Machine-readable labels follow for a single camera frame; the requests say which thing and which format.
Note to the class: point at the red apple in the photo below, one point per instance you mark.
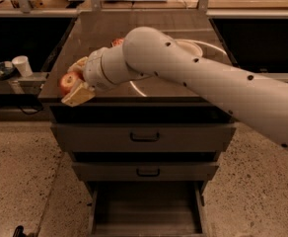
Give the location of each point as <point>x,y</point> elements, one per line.
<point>68,80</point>

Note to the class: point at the grey drawer cabinet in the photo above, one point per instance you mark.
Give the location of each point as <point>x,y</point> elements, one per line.
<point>145,102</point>

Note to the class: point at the black object at floor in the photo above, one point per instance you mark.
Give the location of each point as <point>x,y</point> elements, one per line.
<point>19,232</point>

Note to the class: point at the open bottom drawer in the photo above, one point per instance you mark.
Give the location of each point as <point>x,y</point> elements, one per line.
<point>147,209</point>

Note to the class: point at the white foam cup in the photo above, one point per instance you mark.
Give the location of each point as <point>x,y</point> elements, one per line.
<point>22,64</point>

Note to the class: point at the middle grey drawer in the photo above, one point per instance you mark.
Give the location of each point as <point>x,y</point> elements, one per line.
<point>145,171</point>

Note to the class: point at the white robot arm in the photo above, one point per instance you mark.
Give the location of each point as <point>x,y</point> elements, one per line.
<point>258,101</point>

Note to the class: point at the crushed red soda can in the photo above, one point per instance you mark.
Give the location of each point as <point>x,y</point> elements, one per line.
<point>117,42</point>

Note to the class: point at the dark blue dish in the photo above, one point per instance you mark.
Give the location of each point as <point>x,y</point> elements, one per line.
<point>7,70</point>

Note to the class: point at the top grey drawer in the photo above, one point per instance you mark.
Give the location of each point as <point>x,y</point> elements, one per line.
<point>176,138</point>

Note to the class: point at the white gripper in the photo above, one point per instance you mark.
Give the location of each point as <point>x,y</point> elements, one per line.
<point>93,69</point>

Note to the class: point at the grey drawer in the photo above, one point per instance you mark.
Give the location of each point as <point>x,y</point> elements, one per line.
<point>176,138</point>
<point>145,171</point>

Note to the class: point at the white bowl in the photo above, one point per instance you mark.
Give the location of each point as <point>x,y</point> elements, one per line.
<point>190,47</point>

